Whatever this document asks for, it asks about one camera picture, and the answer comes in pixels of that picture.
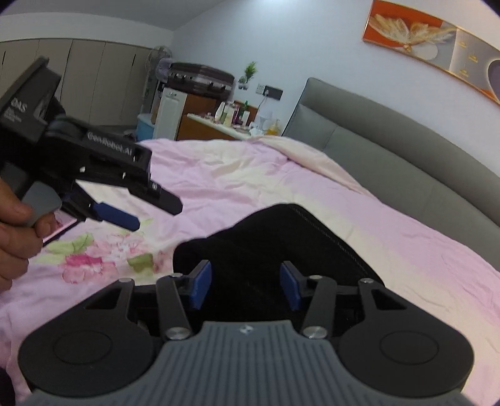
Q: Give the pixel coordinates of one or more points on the wooden dressing table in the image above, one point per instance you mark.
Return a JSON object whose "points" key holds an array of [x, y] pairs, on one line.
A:
{"points": [[199, 127]]}

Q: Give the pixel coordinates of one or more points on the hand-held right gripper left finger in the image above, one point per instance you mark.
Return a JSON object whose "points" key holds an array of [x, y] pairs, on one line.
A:
{"points": [[200, 285]]}

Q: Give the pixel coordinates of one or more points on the white tall box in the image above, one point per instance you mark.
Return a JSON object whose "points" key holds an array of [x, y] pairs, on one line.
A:
{"points": [[170, 113]]}

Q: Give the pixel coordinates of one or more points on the orange feather wall painting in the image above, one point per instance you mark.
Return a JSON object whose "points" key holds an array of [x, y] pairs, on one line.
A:
{"points": [[425, 39]]}

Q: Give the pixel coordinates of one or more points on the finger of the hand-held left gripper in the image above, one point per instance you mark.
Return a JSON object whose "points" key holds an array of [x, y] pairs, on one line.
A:
{"points": [[117, 216], [156, 197]]}

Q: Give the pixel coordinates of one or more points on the person's left hand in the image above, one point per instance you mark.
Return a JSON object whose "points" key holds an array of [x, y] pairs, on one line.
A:
{"points": [[13, 242]]}

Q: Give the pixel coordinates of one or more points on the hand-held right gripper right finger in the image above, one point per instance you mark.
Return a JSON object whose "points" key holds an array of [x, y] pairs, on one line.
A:
{"points": [[291, 287]]}

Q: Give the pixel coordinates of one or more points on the pink floral bedsheet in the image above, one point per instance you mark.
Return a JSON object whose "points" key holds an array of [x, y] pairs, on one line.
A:
{"points": [[273, 175]]}

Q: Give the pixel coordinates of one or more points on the black wall socket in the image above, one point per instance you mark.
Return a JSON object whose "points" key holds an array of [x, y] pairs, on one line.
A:
{"points": [[269, 92]]}

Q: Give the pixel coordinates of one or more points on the beige wardrobe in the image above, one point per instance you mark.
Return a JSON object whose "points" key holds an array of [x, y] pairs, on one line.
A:
{"points": [[90, 78]]}

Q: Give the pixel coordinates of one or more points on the blue plastic bin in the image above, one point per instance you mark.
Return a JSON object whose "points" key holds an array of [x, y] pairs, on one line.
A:
{"points": [[145, 127]]}

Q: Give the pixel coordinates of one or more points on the small potted plant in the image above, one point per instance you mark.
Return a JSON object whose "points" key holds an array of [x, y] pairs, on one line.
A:
{"points": [[250, 74]]}

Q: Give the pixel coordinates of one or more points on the grey padded headboard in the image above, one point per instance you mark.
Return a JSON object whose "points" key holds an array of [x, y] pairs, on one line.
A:
{"points": [[390, 156]]}

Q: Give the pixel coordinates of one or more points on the dark brown suitcase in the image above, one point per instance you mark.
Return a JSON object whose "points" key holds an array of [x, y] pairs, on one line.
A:
{"points": [[201, 76]]}

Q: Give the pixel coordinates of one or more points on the black pants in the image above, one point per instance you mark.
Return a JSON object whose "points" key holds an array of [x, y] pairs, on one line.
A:
{"points": [[273, 234]]}

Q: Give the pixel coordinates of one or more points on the standing fan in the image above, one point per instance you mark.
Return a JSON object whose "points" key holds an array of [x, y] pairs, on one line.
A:
{"points": [[158, 64]]}

